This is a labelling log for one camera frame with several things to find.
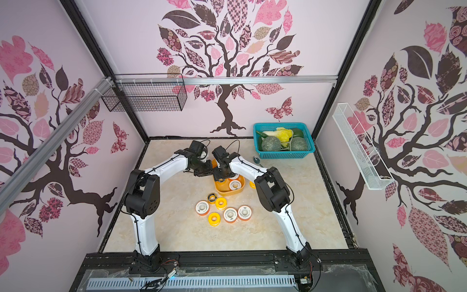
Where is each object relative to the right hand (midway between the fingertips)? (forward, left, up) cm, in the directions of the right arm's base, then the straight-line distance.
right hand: (220, 176), depth 98 cm
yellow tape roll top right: (-14, -16, +14) cm, 26 cm away
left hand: (0, +5, +3) cm, 5 cm away
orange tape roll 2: (-5, -8, -1) cm, 10 cm away
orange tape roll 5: (-20, -13, -3) cm, 24 cm away
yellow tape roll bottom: (-24, +2, -3) cm, 25 cm away
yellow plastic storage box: (-5, -1, -3) cm, 6 cm away
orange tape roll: (0, -9, 0) cm, 9 cm away
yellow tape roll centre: (-16, -1, -3) cm, 17 cm away
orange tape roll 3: (-17, +9, -2) cm, 19 cm away
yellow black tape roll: (-11, +4, -3) cm, 12 cm away
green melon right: (+17, -45, +7) cm, 49 cm away
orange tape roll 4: (-21, -5, -3) cm, 21 cm away
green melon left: (+16, -29, +9) cm, 34 cm away
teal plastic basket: (+35, -26, +4) cm, 44 cm away
